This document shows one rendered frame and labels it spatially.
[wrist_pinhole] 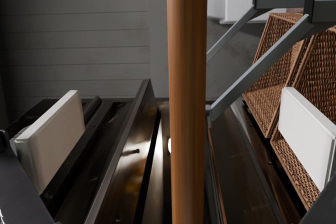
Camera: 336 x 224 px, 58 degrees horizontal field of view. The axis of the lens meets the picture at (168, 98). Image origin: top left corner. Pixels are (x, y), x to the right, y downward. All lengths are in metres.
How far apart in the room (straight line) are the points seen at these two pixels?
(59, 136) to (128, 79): 3.60
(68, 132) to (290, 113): 0.13
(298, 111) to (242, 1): 2.78
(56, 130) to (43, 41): 3.84
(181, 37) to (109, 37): 3.52
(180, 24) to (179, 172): 0.12
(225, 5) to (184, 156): 2.73
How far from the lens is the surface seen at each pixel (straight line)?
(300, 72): 1.21
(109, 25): 3.73
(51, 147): 0.17
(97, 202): 0.80
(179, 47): 0.23
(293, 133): 0.19
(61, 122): 0.18
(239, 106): 1.76
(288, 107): 0.19
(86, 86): 3.91
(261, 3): 1.12
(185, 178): 0.27
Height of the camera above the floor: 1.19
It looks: 3 degrees up
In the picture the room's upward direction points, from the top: 91 degrees counter-clockwise
